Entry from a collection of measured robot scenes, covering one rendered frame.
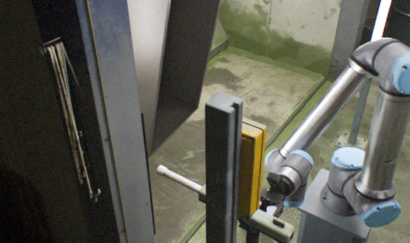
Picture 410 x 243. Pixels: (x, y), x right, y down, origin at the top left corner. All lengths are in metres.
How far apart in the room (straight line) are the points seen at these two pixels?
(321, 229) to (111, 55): 1.27
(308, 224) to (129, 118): 1.05
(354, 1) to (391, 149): 2.39
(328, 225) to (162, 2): 1.22
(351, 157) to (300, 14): 2.36
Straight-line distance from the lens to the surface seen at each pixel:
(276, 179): 1.35
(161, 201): 2.84
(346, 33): 3.99
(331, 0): 3.94
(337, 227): 2.00
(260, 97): 3.80
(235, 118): 0.86
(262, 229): 1.29
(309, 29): 4.09
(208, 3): 2.51
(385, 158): 1.66
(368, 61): 1.55
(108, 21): 1.22
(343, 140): 3.49
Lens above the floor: 2.11
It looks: 34 degrees down
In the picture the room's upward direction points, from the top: straight up
